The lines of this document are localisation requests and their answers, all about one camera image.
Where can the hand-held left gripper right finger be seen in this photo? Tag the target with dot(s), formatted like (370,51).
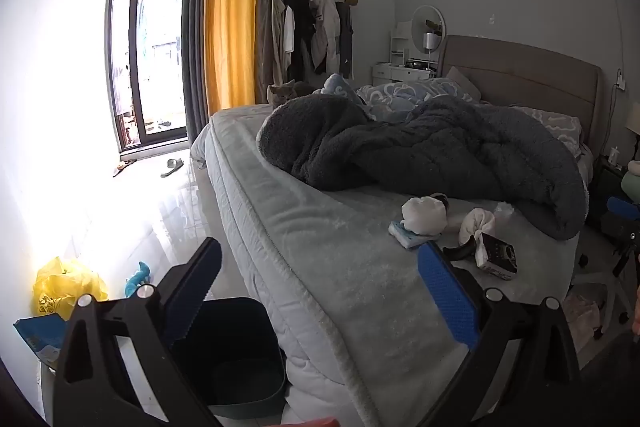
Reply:
(445,292)

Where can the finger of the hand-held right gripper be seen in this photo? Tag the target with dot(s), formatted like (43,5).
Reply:
(622,207)

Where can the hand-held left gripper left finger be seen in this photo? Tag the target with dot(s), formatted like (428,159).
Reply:
(200,287)

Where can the black curved plastic piece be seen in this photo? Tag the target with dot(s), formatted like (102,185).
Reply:
(462,253)

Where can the blue tissue pack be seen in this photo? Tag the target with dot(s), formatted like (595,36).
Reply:
(407,238)

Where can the dark trash bin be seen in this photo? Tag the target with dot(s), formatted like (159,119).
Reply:
(240,342)

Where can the small black box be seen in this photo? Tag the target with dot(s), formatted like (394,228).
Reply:
(500,252)

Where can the white bubble wrap wad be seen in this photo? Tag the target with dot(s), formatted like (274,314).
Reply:
(475,224)

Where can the white bubble wrap ball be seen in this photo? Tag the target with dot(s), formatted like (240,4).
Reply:
(422,214)

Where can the dark nightstand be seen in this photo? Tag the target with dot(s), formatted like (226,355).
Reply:
(607,192)

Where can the white chair base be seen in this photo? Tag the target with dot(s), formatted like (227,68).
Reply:
(605,279)

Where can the bedside lamp shade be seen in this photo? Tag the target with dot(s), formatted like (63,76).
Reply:
(634,117)

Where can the patterned pillow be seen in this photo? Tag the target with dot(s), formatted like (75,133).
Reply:
(555,124)

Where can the pink plastic bag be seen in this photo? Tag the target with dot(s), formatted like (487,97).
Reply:
(582,314)

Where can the bed with grey sheet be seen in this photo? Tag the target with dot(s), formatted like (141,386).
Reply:
(325,267)

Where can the grey slipper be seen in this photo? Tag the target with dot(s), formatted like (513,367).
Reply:
(172,167)

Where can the yellow plastic bag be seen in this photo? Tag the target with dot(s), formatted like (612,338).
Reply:
(65,287)

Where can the small yellow object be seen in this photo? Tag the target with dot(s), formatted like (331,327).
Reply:
(122,167)

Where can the dark grey fleece blanket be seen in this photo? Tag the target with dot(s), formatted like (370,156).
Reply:
(425,147)

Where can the beige upholstered headboard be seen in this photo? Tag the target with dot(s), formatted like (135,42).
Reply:
(525,77)

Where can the blue printed packet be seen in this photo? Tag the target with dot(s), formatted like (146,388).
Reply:
(35,337)

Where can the grey pillow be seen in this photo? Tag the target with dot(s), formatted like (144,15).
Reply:
(465,82)

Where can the blue patterned duvet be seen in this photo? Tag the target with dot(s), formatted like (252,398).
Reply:
(395,94)

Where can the grey cat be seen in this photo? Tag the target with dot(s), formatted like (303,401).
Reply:
(285,93)

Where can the white vanity desk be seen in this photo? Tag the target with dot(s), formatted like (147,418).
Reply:
(390,72)

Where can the white table lamp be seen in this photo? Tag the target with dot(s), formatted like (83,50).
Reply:
(430,41)

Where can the dark framed glass window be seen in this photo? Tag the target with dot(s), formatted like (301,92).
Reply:
(155,32)

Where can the beige hanging coat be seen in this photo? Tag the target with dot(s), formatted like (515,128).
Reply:
(276,37)

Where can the white hanging shirt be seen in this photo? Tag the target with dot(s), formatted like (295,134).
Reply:
(289,32)

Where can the round vanity mirror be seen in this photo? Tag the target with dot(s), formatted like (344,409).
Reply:
(425,19)

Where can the dark grey hanging garment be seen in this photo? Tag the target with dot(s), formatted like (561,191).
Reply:
(345,37)

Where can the yellow curtain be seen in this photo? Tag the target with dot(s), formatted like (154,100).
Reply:
(232,7)

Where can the white wall outlet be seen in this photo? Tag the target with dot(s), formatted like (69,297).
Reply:
(620,82)

